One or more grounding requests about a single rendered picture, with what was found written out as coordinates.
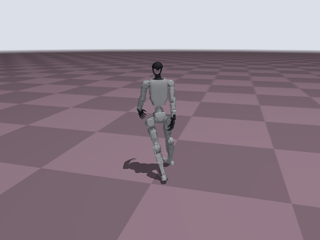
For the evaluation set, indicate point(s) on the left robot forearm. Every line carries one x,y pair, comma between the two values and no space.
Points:
140,104

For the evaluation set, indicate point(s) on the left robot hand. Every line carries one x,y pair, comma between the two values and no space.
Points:
141,113

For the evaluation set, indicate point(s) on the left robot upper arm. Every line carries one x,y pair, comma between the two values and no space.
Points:
145,84

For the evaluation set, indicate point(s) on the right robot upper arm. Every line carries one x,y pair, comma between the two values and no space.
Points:
171,90

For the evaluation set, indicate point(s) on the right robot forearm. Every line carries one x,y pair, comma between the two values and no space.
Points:
173,108

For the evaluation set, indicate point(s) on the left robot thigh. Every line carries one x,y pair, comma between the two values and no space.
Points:
150,125

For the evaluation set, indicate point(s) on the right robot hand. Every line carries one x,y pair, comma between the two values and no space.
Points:
172,123

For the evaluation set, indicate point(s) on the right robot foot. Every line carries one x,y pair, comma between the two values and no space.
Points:
169,162

